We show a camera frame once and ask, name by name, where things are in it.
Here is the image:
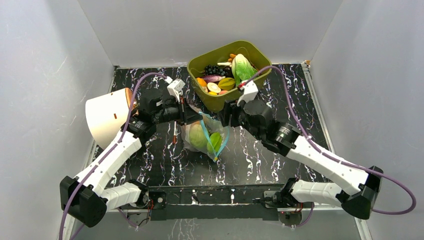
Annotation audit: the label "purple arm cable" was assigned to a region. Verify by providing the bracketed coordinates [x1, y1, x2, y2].
[58, 72, 173, 240]
[238, 65, 417, 216]

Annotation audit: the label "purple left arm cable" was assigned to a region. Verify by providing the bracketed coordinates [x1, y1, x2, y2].
[58, 72, 173, 240]

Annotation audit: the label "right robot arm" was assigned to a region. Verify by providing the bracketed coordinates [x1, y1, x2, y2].
[218, 99, 383, 220]

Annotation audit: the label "toy pineapple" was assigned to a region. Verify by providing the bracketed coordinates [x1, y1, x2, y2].
[196, 116, 209, 128]

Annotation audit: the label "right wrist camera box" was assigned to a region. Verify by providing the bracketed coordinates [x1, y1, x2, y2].
[237, 80, 259, 107]

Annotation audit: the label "green toy star fruit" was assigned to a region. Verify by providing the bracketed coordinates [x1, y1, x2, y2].
[207, 132, 222, 156]

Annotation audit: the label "red and white pen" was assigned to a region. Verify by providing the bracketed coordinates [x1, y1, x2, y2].
[172, 121, 178, 145]

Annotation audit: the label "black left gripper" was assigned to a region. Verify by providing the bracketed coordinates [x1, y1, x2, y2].
[153, 96, 204, 127]

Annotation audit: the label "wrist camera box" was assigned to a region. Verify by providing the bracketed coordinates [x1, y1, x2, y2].
[237, 80, 259, 107]
[165, 77, 185, 103]

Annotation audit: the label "black toy grapes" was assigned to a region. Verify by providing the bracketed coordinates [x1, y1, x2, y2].
[203, 65, 232, 77]

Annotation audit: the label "toy napa cabbage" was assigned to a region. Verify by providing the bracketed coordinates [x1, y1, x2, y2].
[231, 54, 257, 86]

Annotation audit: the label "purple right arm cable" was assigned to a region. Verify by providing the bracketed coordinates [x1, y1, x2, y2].
[238, 65, 417, 216]

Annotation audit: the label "orange toy ginger root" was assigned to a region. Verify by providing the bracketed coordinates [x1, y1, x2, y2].
[227, 53, 236, 63]

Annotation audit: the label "white toy mushroom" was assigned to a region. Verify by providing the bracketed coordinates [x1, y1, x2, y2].
[217, 61, 232, 68]

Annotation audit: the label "toy mushroom half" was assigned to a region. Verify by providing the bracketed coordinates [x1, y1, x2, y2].
[207, 82, 222, 94]

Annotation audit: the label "clear zip top bag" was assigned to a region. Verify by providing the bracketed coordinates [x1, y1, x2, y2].
[181, 109, 230, 162]

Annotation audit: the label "orange toy fruit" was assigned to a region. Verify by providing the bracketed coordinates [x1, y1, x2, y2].
[196, 77, 207, 87]

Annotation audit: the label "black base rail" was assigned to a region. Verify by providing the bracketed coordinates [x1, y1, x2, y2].
[112, 183, 359, 223]

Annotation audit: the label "olive green plastic bin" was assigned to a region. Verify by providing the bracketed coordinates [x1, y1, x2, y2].
[187, 40, 271, 112]

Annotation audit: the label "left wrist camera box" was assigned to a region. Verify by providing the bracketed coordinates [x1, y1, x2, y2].
[165, 77, 185, 103]

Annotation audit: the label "green toy cabbage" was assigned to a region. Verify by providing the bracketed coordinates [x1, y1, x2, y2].
[188, 124, 208, 151]

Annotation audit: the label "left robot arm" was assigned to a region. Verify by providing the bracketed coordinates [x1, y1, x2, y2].
[59, 88, 202, 228]

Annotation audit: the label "yellow toy star fruit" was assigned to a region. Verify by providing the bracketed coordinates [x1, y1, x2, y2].
[218, 77, 236, 91]

